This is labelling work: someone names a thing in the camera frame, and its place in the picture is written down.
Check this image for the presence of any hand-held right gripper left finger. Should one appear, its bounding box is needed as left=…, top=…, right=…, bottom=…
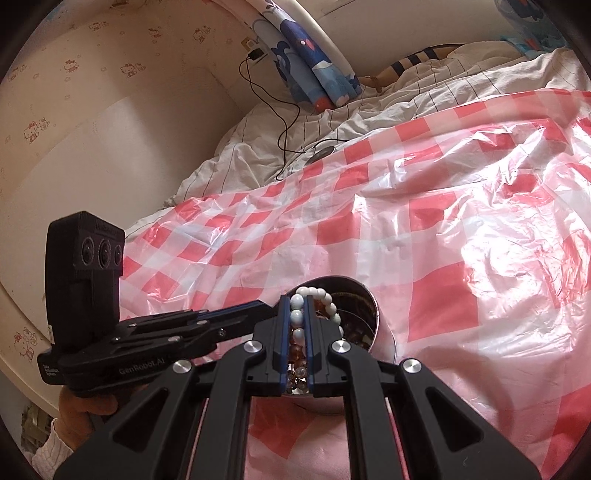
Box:
left=53, top=296, right=291, bottom=480

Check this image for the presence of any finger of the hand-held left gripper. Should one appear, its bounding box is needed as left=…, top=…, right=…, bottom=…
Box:
left=111, top=318, right=257, bottom=361
left=117, top=299, right=274, bottom=336

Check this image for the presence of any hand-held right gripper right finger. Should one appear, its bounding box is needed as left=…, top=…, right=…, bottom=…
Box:
left=305, top=296, right=541, bottom=480

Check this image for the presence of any white bead bracelet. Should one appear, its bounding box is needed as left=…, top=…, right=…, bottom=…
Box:
left=288, top=286, right=345, bottom=352

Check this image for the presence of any round metal tin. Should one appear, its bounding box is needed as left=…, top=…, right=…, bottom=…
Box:
left=272, top=275, right=398, bottom=416

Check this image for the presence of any person's left forearm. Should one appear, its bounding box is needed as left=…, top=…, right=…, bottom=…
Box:
left=23, top=415, right=90, bottom=480

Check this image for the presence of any person's left hand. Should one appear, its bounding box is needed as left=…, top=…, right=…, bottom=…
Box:
left=58, top=385, right=121, bottom=423

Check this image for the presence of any pink checked plastic sheet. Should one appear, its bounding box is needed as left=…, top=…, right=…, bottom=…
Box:
left=122, top=88, right=591, bottom=480

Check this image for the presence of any white striped duvet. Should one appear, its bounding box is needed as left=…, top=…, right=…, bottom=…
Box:
left=161, top=39, right=591, bottom=208

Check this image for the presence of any blue cartoon whale curtain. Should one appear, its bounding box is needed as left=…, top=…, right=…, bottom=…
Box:
left=245, top=0, right=363, bottom=112
left=494, top=0, right=573, bottom=56

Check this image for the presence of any striped plush toy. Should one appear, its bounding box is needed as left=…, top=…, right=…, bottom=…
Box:
left=360, top=41, right=467, bottom=90

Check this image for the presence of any white curved headboard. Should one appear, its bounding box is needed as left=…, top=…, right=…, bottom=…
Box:
left=295, top=0, right=509, bottom=77

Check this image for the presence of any amber bead bracelet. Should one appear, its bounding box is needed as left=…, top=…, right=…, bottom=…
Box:
left=286, top=323, right=370, bottom=395

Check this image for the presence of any black cable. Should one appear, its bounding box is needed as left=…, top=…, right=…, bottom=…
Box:
left=238, top=51, right=342, bottom=183

